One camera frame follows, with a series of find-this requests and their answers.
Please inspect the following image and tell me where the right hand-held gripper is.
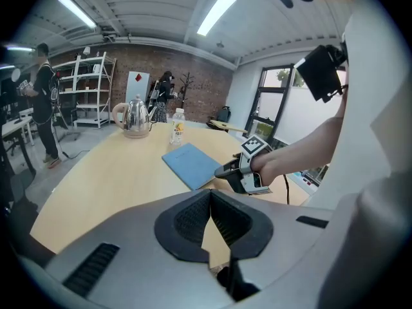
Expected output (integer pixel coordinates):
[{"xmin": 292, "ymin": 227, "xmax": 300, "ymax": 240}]
[{"xmin": 214, "ymin": 135, "xmax": 274, "ymax": 195}]

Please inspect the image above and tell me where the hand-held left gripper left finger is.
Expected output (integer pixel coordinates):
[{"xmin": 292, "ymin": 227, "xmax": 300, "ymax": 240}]
[{"xmin": 44, "ymin": 188, "xmax": 232, "ymax": 309}]

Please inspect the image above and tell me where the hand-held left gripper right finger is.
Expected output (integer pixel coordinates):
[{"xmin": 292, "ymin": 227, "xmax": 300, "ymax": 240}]
[{"xmin": 211, "ymin": 188, "xmax": 335, "ymax": 289}]

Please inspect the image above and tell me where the blue cover notebook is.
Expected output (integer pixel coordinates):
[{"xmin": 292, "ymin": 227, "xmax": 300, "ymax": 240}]
[{"xmin": 161, "ymin": 142, "xmax": 223, "ymax": 191}]

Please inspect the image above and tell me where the person's right forearm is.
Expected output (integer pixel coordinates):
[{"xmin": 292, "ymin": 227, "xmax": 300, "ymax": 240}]
[{"xmin": 252, "ymin": 90, "xmax": 350, "ymax": 188}]

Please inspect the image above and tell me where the small wooden side table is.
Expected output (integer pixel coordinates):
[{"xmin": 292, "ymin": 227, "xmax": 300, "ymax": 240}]
[{"xmin": 207, "ymin": 118, "xmax": 248, "ymax": 134}]

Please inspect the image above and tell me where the clear plastic drink bottle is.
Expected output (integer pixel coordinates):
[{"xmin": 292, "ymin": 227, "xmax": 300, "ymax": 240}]
[{"xmin": 169, "ymin": 108, "xmax": 187, "ymax": 146}]

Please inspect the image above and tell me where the black-framed window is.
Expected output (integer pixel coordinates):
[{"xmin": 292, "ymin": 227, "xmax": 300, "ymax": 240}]
[{"xmin": 247, "ymin": 64, "xmax": 323, "ymax": 147}]

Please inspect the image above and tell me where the black coat rack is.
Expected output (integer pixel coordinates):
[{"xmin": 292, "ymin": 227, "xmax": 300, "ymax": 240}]
[{"xmin": 178, "ymin": 72, "xmax": 196, "ymax": 115}]

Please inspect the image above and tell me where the steel electric kettle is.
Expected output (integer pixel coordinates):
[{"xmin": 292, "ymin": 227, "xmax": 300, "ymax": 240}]
[{"xmin": 111, "ymin": 94, "xmax": 158, "ymax": 140}]

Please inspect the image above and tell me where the black office chair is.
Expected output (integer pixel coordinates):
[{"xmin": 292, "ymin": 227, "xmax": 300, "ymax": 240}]
[{"xmin": 0, "ymin": 167, "xmax": 39, "ymax": 225}]

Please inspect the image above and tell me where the black chest-mounted monitor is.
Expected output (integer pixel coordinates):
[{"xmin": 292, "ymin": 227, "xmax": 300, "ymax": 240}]
[{"xmin": 294, "ymin": 44, "xmax": 348, "ymax": 104}]

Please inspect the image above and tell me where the person's white shirt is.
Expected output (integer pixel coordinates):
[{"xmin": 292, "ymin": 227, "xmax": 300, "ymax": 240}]
[{"xmin": 317, "ymin": 11, "xmax": 412, "ymax": 309}]

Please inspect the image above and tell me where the long ceiling light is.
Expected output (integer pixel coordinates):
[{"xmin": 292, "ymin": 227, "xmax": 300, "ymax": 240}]
[
  {"xmin": 57, "ymin": 0, "xmax": 97, "ymax": 28},
  {"xmin": 196, "ymin": 0, "xmax": 238, "ymax": 37}
]

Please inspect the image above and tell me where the white metal shelf rack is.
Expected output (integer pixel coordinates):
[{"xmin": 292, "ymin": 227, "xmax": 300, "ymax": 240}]
[{"xmin": 51, "ymin": 51, "xmax": 117, "ymax": 129}]

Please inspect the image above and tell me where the white desk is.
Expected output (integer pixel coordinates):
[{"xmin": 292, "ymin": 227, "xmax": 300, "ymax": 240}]
[{"xmin": 0, "ymin": 116, "xmax": 35, "ymax": 173}]

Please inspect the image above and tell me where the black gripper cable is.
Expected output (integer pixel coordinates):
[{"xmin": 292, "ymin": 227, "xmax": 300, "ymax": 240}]
[{"xmin": 282, "ymin": 174, "xmax": 291, "ymax": 205}]

